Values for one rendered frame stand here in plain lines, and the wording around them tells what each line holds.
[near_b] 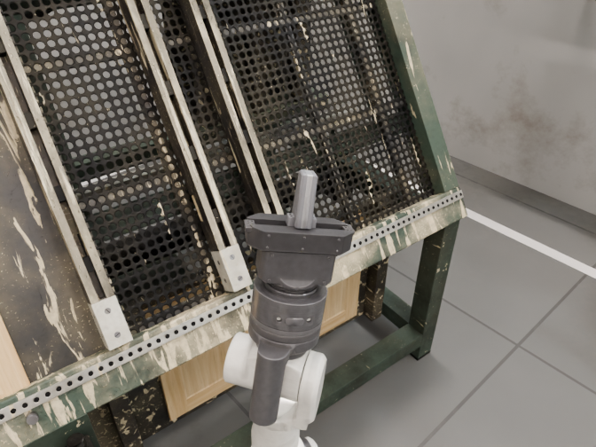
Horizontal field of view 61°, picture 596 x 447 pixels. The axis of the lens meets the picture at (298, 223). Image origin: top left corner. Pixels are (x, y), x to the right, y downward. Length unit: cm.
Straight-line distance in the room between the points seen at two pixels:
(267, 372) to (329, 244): 16
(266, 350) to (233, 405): 176
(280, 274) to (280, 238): 5
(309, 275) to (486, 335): 221
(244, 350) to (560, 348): 230
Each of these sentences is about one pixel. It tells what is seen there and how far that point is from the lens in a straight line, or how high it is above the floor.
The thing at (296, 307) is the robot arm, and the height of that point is 151.
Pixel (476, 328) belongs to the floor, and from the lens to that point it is 276.
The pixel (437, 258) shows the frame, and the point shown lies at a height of 62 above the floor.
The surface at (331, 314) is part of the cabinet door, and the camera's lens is 221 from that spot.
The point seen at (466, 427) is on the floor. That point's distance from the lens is 238.
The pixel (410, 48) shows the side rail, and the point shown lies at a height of 136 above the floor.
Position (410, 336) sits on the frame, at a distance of 239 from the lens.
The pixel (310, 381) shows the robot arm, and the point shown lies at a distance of 64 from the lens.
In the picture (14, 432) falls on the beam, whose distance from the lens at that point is 143.
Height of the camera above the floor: 192
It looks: 36 degrees down
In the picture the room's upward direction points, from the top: straight up
